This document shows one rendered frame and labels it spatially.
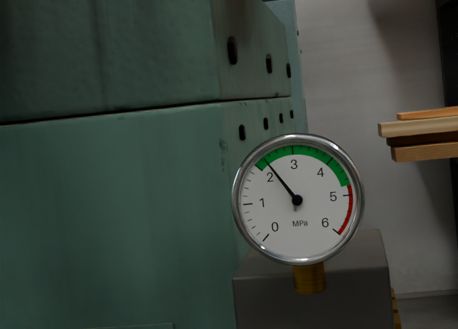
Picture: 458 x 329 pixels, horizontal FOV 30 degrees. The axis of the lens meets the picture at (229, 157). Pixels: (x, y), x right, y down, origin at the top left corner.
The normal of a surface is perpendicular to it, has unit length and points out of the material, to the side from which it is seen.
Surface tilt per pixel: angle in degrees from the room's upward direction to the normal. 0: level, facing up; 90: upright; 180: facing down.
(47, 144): 90
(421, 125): 89
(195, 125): 90
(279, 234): 90
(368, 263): 0
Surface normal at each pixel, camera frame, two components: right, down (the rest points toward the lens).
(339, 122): -0.09, 0.07
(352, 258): -0.11, -0.99
